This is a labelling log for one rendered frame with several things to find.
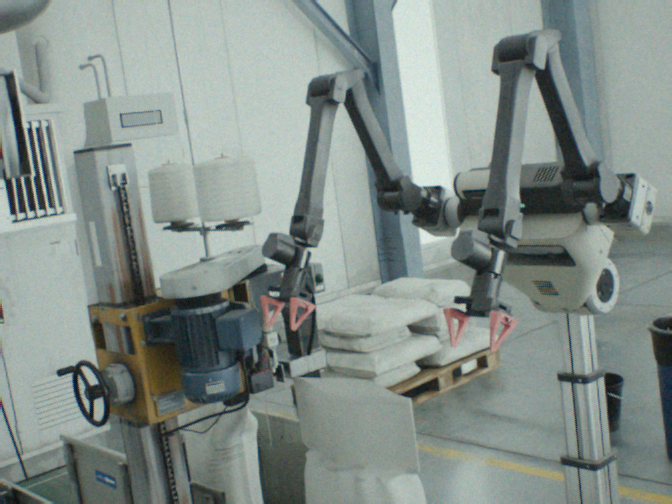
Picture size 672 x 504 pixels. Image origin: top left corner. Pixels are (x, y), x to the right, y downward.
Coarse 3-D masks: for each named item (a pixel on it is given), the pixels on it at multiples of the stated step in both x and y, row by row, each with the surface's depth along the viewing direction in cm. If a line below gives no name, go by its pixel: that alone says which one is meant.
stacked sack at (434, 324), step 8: (456, 304) 588; (464, 304) 587; (440, 312) 575; (424, 320) 572; (432, 320) 568; (440, 320) 565; (456, 320) 574; (408, 328) 582; (416, 328) 577; (424, 328) 572; (432, 328) 567; (440, 328) 563
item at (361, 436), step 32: (320, 384) 255; (352, 384) 250; (320, 416) 246; (352, 416) 235; (384, 416) 230; (320, 448) 252; (352, 448) 237; (384, 448) 232; (416, 448) 226; (320, 480) 247; (352, 480) 238; (384, 480) 230; (416, 480) 234
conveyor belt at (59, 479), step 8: (48, 472) 400; (56, 472) 399; (64, 472) 397; (32, 480) 392; (40, 480) 391; (48, 480) 390; (56, 480) 388; (64, 480) 387; (24, 488) 384; (32, 488) 382; (40, 488) 381; (48, 488) 380; (56, 488) 379; (64, 488) 377; (40, 496) 372; (48, 496) 370; (56, 496) 369; (64, 496) 368; (72, 496) 367
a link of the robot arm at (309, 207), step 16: (336, 80) 224; (336, 96) 224; (320, 112) 225; (336, 112) 228; (320, 128) 224; (320, 144) 224; (304, 160) 226; (320, 160) 224; (304, 176) 224; (320, 176) 224; (304, 192) 223; (320, 192) 224; (304, 208) 222; (320, 208) 224; (304, 224) 221; (320, 224) 223; (304, 240) 222
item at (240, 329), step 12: (228, 312) 225; (240, 312) 223; (252, 312) 223; (216, 324) 220; (228, 324) 219; (240, 324) 218; (252, 324) 223; (228, 336) 220; (240, 336) 218; (252, 336) 223; (228, 348) 220; (240, 348) 219
